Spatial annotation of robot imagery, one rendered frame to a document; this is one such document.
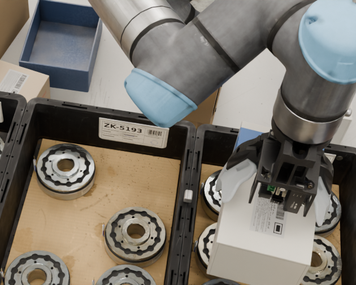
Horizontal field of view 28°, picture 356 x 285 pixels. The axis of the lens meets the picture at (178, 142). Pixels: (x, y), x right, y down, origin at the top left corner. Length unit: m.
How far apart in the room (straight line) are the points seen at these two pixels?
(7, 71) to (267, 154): 0.81
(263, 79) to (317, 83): 0.96
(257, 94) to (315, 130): 0.88
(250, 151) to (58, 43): 0.88
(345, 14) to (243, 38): 0.11
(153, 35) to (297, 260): 0.33
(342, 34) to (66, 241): 0.70
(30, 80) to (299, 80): 0.88
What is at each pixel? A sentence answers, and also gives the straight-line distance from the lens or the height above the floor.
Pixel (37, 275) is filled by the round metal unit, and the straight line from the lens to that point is 1.18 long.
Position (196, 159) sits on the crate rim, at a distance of 1.21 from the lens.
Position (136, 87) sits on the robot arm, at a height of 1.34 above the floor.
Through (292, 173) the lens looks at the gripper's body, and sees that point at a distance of 0.79.
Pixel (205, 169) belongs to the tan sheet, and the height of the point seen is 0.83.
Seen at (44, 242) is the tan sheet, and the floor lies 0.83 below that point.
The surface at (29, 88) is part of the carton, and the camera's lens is 1.49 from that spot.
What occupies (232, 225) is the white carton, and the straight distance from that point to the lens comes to 0.91.
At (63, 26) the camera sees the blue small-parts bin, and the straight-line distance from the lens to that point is 1.71.
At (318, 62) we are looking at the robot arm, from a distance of 0.68.
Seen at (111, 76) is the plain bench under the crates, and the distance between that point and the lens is 1.61.
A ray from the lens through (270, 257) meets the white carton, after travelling 0.90.
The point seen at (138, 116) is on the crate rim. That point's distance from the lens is 1.25.
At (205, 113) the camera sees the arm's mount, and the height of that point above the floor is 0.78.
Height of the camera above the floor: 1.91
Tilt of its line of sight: 53 degrees down
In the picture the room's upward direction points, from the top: 10 degrees clockwise
